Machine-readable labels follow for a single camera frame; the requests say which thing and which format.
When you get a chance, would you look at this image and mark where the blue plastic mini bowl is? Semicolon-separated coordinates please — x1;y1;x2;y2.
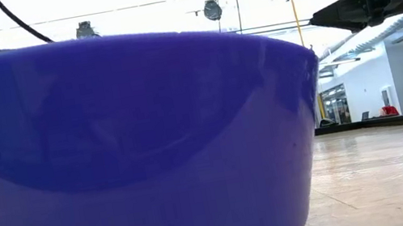
0;0;347;226

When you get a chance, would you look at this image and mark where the small red object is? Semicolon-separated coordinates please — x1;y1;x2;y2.
379;103;401;119

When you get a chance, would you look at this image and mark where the black aluminium table frame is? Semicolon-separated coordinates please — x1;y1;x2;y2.
313;113;403;145

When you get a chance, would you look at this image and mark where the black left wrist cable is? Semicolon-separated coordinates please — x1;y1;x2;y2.
0;0;55;53

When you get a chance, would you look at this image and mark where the black round cable base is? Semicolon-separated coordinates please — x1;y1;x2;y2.
316;115;339;130

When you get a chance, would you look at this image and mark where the glass door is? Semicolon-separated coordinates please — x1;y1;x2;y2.
319;83;353;128

